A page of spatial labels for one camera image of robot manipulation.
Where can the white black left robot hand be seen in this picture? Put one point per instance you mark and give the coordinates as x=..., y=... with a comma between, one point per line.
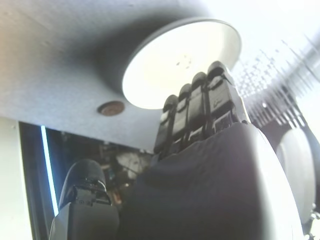
x=205, y=190

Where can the blue white light strip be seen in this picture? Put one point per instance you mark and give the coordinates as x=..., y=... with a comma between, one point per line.
x=48, y=170

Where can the orange swirl cookie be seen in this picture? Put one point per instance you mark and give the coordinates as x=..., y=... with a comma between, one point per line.
x=111, y=108

